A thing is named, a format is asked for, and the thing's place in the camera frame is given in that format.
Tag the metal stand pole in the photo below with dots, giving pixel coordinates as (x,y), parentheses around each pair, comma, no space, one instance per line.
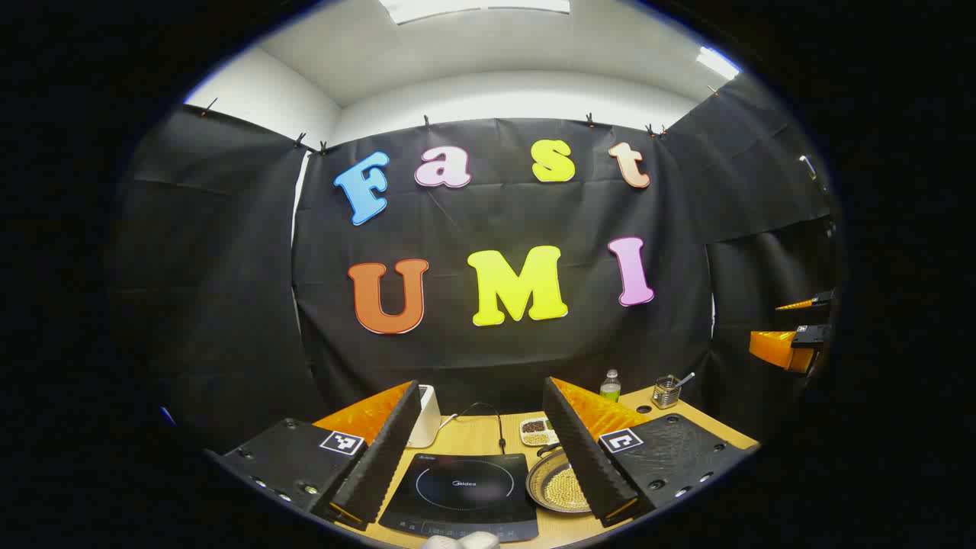
(808,166)

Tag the white divided bean dish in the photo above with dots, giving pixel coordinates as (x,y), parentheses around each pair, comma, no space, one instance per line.
(536,437)

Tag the metal spoon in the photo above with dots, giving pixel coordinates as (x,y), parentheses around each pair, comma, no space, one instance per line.
(686,378)

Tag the row of black cloth clips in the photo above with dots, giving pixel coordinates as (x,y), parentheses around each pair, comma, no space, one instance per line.
(589,120)

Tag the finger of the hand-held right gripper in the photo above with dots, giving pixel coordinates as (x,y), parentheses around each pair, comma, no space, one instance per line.
(778,347)
(820,299)

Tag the heap of soybeans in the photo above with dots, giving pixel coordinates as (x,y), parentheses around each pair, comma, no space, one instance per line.
(570,489)

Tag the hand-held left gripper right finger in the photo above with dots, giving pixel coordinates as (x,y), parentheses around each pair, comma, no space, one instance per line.
(583,457)

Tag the ceiling light panel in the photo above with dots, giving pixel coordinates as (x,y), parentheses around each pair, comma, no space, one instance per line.
(717,62)

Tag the black induction cooktop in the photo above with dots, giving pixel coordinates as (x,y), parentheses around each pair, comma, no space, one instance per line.
(457,488)

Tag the green label drink bottle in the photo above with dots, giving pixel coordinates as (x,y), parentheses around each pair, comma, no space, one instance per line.
(610,390)

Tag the white toaster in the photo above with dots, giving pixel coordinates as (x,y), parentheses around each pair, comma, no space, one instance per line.
(427,415)

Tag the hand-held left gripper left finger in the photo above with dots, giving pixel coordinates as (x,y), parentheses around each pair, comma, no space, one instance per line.
(381,457)

